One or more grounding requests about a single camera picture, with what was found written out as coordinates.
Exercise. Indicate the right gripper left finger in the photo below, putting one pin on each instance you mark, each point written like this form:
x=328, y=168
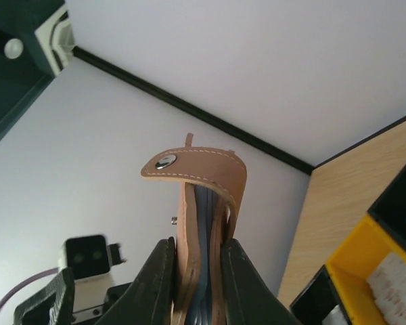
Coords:
x=148, y=299

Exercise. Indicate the overhead camera mount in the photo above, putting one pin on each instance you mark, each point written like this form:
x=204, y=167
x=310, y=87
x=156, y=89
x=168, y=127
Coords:
x=30, y=56

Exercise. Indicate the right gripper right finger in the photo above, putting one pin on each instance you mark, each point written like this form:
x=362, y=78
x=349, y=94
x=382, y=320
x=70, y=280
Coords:
x=248, y=301

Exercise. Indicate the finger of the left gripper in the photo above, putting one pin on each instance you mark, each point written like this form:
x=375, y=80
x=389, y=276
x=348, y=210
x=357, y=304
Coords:
x=52, y=305

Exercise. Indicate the yellow bin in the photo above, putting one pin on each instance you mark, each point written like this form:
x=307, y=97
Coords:
x=353, y=261

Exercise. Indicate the white pink card stack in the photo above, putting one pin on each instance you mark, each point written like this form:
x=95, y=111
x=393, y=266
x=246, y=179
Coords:
x=388, y=286

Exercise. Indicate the black bin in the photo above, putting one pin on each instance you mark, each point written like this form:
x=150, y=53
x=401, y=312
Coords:
x=389, y=209
x=319, y=302

